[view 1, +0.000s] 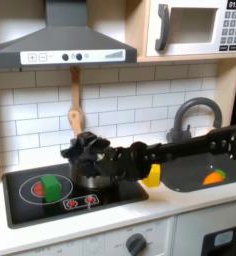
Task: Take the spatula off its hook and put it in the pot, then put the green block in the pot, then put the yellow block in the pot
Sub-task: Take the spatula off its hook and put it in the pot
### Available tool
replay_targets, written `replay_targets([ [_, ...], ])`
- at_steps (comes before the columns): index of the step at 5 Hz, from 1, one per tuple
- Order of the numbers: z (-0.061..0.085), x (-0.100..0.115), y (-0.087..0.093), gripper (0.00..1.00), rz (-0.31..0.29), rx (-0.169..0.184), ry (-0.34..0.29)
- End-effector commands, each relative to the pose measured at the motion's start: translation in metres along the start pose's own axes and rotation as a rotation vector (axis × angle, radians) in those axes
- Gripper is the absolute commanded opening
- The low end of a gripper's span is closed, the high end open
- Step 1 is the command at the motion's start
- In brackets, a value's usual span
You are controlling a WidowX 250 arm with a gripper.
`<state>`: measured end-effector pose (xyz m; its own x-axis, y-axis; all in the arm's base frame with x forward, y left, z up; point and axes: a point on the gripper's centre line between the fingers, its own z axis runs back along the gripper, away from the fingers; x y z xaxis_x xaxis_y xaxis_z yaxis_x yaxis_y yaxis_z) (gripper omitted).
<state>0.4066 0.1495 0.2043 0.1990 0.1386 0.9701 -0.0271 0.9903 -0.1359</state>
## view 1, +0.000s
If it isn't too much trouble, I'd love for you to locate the white toy microwave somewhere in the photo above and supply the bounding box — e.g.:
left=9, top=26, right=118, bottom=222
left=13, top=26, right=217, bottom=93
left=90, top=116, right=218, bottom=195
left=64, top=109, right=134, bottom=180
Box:
left=146, top=0, right=236, bottom=58

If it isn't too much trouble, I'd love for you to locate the orange toy carrot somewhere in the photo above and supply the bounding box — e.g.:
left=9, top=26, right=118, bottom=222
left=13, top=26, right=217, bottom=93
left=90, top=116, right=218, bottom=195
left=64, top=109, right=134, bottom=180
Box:
left=202, top=168, right=227, bottom=186

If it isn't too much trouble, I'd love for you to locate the black stove cooktop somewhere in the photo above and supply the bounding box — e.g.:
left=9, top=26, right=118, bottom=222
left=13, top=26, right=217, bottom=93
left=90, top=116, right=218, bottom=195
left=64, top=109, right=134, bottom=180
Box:
left=2, top=161, right=150, bottom=230

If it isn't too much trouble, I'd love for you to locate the white kitchen cabinet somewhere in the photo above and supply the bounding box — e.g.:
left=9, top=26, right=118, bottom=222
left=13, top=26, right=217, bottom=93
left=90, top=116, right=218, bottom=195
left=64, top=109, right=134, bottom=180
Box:
left=9, top=199, right=236, bottom=256

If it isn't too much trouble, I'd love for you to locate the grey range hood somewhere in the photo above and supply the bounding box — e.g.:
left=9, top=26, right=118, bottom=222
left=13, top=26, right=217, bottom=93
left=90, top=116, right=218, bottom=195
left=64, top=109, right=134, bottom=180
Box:
left=0, top=0, right=138, bottom=70

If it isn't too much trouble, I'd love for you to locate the wooden spoon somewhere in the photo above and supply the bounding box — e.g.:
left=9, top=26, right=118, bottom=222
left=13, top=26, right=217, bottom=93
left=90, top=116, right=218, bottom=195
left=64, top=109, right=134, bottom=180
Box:
left=67, top=66, right=86, bottom=137

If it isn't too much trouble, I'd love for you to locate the grey microwave door handle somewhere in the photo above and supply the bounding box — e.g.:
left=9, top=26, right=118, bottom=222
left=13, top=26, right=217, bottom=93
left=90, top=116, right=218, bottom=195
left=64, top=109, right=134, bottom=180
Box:
left=154, top=3, right=171, bottom=53

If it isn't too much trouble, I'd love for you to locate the green block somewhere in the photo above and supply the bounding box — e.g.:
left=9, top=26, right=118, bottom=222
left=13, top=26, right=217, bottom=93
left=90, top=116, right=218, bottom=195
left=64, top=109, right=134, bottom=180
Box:
left=40, top=173, right=62, bottom=204

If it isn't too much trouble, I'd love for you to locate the steel pot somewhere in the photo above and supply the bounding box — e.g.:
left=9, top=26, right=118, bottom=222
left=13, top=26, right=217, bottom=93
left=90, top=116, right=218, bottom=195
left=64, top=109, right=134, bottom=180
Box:
left=69, top=162, right=122, bottom=190

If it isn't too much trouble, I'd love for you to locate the dark grey sink basin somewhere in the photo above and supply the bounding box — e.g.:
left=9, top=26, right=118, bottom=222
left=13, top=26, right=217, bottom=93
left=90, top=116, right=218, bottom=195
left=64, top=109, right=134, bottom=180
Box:
left=159, top=151, right=236, bottom=194

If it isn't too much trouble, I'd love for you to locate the yellow block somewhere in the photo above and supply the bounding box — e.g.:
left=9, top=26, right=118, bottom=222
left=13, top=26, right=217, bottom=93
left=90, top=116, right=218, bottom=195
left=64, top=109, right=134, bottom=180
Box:
left=142, top=163, right=162, bottom=189

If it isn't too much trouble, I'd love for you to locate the dark grey curved tap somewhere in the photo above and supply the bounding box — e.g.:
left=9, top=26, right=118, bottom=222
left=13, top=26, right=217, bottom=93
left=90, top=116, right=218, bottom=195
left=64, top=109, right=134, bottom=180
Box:
left=166, top=96, right=224, bottom=145

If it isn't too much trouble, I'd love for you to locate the grey oven knob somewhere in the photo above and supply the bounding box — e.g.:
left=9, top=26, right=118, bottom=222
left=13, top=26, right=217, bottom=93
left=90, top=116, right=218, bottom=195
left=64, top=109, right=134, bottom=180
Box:
left=125, top=232, right=148, bottom=256

